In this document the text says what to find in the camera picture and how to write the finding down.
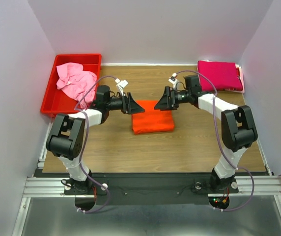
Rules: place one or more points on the folded light pink shirt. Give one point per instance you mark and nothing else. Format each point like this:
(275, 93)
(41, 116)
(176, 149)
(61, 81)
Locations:
(241, 76)

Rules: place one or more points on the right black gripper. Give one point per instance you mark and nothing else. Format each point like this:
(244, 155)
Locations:
(167, 101)

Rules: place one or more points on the folded magenta t shirt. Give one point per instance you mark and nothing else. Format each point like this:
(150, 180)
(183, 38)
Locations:
(224, 75)

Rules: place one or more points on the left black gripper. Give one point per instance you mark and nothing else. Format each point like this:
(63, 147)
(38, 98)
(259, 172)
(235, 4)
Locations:
(129, 106)

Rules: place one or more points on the red plastic bin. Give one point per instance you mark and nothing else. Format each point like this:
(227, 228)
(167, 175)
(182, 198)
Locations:
(56, 101)

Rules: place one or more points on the aluminium rail frame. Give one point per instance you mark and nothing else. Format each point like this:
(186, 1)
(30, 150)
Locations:
(113, 149)

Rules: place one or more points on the pink t shirt in bin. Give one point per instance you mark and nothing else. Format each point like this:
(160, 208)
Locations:
(75, 83)

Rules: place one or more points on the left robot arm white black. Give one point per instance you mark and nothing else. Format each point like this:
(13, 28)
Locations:
(68, 136)

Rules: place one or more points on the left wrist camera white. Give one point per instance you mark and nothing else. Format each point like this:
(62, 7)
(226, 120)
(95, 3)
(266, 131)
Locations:
(120, 85)

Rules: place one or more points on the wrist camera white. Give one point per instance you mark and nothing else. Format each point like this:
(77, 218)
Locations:
(120, 85)
(174, 81)

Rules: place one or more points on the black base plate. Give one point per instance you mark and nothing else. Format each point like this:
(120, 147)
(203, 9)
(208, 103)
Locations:
(149, 189)

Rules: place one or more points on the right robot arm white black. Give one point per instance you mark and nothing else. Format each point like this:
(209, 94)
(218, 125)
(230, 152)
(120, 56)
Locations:
(234, 125)

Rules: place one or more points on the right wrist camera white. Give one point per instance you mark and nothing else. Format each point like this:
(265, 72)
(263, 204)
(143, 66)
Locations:
(174, 81)

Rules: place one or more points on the orange t shirt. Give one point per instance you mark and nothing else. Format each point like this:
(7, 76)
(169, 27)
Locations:
(151, 120)

